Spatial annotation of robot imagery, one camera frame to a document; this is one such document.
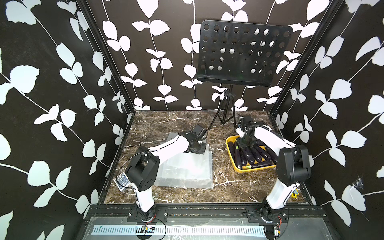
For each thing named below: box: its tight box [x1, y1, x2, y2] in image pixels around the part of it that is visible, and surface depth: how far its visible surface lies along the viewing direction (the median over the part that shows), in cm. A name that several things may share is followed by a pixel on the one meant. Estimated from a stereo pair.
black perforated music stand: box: [196, 20, 293, 130], surface depth 66 cm
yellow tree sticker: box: [291, 188, 299, 199], surface depth 81 cm
